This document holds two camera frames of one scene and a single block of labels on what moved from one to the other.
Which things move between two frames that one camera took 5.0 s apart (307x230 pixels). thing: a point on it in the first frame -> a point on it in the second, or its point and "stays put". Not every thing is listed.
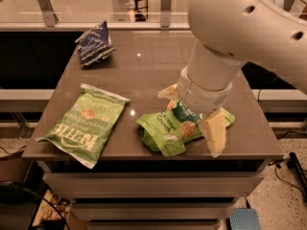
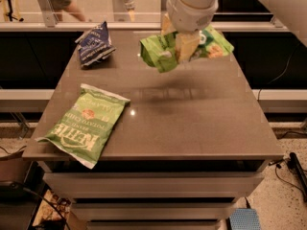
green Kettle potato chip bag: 85,124 stays put
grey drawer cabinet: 135,187 stays put
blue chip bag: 95,45 stays put
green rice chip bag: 168,130 -> 159,51
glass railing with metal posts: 124,7 stays put
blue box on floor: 245,218 stays put
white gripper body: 199,97 -> 187,15
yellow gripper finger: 171,92 -> 167,26
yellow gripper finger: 216,131 -> 186,43
